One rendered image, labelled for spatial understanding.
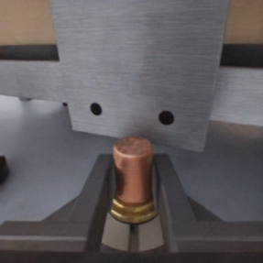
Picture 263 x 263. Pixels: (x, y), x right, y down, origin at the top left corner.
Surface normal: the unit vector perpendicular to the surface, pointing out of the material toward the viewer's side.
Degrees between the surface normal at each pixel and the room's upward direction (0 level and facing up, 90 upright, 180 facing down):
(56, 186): 180
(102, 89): 90
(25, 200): 180
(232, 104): 90
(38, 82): 90
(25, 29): 90
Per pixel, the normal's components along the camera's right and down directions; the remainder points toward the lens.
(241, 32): -0.36, 0.43
